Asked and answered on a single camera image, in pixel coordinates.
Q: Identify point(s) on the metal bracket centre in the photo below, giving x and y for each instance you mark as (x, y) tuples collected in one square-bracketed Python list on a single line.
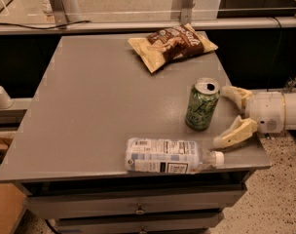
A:
[(186, 11)]

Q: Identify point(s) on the green soda can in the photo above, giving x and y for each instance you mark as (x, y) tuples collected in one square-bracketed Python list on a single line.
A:
[(203, 99)]

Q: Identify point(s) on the clear plastic water bottle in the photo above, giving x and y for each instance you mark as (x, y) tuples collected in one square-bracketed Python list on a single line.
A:
[(168, 156)]

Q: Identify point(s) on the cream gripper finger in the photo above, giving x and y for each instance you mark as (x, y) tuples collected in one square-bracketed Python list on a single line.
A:
[(238, 96), (239, 131)]

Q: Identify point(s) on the grey drawer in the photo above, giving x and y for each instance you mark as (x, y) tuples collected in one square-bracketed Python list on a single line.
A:
[(137, 202), (141, 224)]

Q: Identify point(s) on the metal bracket left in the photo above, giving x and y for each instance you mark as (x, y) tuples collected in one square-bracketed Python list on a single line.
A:
[(58, 12)]

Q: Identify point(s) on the white pipe left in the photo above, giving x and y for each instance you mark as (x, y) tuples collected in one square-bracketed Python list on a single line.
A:
[(5, 99)]

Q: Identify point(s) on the cardboard box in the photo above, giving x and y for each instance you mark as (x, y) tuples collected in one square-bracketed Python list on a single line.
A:
[(11, 208)]

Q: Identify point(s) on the white pipe background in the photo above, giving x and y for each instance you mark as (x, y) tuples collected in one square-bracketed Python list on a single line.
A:
[(71, 9)]

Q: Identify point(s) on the metal bracket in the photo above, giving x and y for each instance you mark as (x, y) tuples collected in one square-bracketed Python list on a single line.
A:
[(186, 11), (58, 12)]

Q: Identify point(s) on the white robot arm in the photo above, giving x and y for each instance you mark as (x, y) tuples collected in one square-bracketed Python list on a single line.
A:
[(290, 112)]

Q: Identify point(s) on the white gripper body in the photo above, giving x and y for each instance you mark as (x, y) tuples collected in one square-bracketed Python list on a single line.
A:
[(266, 111)]

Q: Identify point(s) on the upper grey drawer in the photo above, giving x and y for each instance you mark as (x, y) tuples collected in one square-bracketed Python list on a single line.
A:
[(137, 202)]

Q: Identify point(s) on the lower grey drawer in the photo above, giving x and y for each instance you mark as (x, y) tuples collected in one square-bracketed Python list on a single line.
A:
[(141, 224)]

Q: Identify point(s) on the brown chip bag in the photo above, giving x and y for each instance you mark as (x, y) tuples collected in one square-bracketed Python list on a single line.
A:
[(168, 44)]

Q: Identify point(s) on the grey drawer cabinet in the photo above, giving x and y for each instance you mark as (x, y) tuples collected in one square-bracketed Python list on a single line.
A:
[(95, 95)]

